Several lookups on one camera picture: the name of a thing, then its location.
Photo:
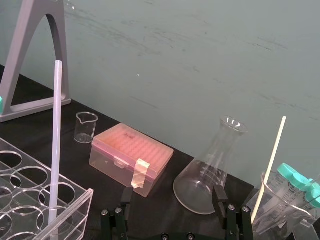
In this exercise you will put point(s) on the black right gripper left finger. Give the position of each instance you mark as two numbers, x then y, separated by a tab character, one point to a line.
125	200

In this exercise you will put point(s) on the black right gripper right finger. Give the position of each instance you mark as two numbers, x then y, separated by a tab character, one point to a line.
220	202

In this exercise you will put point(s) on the white stirring rod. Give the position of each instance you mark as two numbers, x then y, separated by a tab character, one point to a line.
272	160

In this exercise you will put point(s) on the translucent white plastic rod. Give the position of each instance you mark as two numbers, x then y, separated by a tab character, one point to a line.
56	140

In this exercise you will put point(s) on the clear glass conical flask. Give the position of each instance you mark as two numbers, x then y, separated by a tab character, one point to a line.
200	182

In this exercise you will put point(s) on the beige tape strip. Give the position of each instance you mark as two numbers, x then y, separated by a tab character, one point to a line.
140	175

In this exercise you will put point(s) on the black table cloth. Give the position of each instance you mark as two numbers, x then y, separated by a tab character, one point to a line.
160	210

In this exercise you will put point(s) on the pink pipette tip box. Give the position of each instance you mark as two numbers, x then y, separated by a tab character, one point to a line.
132	155

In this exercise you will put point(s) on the large clear glass beaker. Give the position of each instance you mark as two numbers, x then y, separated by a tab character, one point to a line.
277	215

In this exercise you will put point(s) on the clear tube with teal cap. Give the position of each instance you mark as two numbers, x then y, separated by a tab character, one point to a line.
292	173
312	193

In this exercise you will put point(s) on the small clear glass beaker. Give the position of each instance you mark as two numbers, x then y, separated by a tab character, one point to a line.
85	128

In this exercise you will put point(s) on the clear acrylic tube rack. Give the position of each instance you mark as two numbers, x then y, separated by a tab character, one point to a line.
27	200

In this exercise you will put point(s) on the teal cap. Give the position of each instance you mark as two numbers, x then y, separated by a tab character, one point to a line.
1	103

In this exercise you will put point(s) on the grey arched plastic stand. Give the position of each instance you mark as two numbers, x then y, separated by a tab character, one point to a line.
17	62

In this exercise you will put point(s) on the pale green wall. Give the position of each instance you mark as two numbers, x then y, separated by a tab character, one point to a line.
187	62

